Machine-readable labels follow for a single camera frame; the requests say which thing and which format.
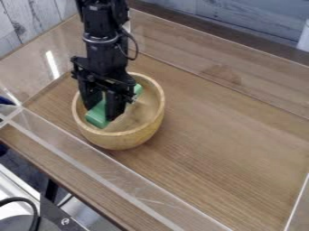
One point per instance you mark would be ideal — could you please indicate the clear acrylic corner bracket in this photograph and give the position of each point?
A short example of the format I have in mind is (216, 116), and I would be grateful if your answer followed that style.
(127, 26)

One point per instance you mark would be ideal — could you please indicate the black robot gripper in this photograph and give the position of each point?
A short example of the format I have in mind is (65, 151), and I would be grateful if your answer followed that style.
(101, 72)

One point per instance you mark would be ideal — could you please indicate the brown wooden bowl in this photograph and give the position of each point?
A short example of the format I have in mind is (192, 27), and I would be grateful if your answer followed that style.
(135, 126)

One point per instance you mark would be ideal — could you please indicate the black metal table leg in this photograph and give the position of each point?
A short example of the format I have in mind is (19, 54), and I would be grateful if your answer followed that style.
(51, 191)

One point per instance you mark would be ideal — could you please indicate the clear acrylic tray wall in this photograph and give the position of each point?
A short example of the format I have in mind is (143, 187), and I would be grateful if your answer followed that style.
(225, 168)

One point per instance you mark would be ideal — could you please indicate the green rectangular block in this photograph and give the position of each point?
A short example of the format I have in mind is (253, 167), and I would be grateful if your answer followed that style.
(95, 116)

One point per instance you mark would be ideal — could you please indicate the blue object at left edge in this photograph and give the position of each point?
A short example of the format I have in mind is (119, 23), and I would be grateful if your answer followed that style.
(6, 101)

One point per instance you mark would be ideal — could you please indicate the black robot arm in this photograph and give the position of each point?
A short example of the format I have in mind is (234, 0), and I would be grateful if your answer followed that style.
(103, 17)

